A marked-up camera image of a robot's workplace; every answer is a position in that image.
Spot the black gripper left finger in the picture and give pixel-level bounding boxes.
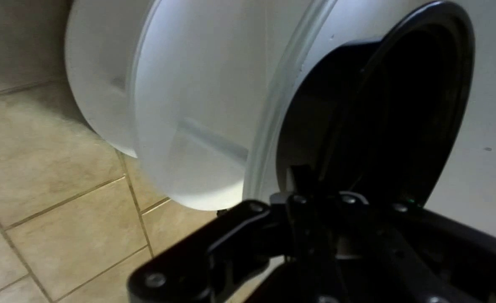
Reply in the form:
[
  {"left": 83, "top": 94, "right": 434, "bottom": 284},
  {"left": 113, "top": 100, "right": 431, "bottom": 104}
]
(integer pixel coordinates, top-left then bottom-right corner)
[{"left": 127, "top": 164, "right": 345, "bottom": 303}]

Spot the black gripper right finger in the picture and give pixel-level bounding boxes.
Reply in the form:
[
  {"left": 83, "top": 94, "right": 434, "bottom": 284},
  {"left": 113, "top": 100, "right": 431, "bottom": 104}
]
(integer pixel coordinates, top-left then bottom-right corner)
[{"left": 328, "top": 190, "right": 496, "bottom": 303}]

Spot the black toilet seat lid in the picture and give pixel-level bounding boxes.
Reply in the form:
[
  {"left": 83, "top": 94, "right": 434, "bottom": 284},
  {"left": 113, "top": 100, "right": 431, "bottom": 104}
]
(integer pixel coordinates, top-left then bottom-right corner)
[{"left": 275, "top": 0, "right": 478, "bottom": 211}]

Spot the white toilet bowl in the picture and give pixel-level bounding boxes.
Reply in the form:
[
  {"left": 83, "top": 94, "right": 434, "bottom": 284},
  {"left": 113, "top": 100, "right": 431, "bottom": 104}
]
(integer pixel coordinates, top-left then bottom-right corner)
[{"left": 64, "top": 0, "right": 338, "bottom": 213}]

